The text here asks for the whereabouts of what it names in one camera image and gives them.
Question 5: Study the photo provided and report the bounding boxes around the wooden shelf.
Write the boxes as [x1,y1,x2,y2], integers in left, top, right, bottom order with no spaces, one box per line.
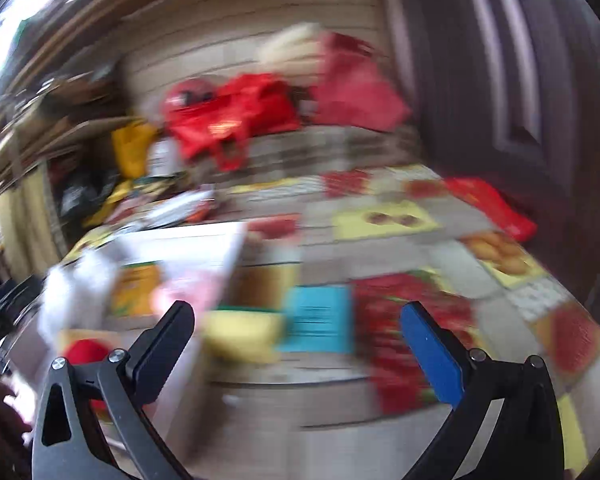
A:
[0,72,142,183]

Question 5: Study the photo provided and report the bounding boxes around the red helmet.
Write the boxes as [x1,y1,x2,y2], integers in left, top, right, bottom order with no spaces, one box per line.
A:
[162,79,217,112]

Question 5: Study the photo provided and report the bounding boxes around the teal paper card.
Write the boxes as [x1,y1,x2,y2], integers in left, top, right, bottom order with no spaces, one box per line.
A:
[279,285,354,354]

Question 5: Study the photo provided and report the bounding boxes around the brown door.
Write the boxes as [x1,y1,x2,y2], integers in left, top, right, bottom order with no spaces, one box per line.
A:
[377,0,600,286]

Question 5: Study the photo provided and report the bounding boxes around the glossy red tote bag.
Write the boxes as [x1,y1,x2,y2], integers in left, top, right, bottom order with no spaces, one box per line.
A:
[164,73,302,172]

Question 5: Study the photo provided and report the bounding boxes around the yellow plastic sheet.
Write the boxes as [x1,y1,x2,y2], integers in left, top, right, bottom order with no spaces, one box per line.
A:
[82,177,153,228]

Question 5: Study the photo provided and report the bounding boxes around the yellow green packet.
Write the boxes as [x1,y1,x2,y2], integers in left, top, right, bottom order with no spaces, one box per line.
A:
[111,262,164,317]

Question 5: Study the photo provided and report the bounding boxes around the yellow green sponge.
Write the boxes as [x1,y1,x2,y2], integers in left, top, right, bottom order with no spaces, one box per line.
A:
[201,307,287,365]

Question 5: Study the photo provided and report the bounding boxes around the fruit print tablecloth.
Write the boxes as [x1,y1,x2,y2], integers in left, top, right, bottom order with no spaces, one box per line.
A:
[62,164,600,480]

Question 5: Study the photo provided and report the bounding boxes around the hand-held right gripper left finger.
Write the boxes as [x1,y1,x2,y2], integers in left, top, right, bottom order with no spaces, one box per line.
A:
[31,300,197,480]

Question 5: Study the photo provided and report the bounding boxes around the red plastic packet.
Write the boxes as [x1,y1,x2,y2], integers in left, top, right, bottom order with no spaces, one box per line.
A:
[444,176,539,242]

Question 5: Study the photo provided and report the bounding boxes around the white helmet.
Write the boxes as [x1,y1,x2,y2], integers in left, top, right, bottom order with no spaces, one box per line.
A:
[147,137,182,177]

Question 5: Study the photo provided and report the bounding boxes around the red apple plush toy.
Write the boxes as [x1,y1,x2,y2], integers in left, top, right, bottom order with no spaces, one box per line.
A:
[64,338,116,411]

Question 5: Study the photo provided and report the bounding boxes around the yellow curtain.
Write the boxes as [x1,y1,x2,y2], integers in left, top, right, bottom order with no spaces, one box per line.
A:
[0,174,57,282]

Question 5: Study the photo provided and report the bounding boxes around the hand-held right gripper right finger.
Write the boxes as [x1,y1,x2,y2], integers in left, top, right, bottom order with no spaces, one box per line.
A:
[400,301,566,480]

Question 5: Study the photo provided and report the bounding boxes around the yellow shopping bag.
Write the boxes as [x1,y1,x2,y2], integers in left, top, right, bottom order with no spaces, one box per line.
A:
[111,121,159,179]

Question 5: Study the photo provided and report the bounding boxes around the red fabric bag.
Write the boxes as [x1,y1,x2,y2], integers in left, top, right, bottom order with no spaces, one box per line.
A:
[309,31,414,132]

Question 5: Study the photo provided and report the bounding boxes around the white fluffy cloth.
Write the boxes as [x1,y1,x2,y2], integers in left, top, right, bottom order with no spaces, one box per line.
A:
[36,249,122,347]

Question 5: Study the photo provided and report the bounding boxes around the black plastic bag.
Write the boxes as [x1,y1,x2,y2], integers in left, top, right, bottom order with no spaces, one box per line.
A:
[59,169,119,217]

